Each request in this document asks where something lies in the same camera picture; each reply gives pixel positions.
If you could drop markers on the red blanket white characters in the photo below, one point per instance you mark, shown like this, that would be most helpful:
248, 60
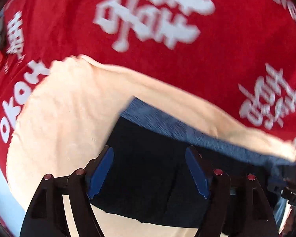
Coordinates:
205, 47

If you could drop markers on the black pants grey patterned waistband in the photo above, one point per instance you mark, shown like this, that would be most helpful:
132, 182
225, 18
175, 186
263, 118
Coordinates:
146, 177

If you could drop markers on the cream towel cloth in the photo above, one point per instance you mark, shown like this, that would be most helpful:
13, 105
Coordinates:
69, 115

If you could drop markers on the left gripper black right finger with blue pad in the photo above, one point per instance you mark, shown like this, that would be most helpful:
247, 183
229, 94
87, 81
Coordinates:
235, 204

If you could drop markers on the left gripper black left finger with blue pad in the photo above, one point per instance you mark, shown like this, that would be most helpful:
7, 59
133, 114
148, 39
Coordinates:
45, 215

